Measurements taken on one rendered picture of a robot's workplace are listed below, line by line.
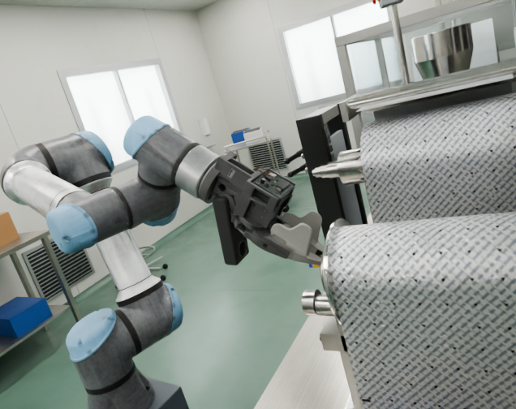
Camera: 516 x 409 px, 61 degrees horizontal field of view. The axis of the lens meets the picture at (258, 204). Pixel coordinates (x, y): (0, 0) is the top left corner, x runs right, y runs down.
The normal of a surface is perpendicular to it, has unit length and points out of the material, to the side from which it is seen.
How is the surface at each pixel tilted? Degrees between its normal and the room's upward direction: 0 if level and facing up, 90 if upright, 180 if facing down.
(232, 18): 90
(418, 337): 90
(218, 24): 90
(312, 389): 0
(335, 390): 0
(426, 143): 63
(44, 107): 90
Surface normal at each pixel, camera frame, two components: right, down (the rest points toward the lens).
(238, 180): -0.43, 0.36
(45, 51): 0.86, -0.11
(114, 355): 0.67, 0.06
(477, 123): -0.50, -0.32
